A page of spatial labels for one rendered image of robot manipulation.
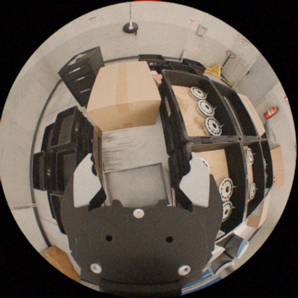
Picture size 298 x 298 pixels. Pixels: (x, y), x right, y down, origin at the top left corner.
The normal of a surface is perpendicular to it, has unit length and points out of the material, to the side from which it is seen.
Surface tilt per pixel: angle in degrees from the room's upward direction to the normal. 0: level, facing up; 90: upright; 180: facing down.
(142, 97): 0
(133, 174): 0
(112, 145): 0
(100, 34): 90
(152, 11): 90
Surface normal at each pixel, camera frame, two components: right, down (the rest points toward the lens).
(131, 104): 0.15, 0.96
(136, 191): 0.04, -0.26
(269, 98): -0.99, 0.14
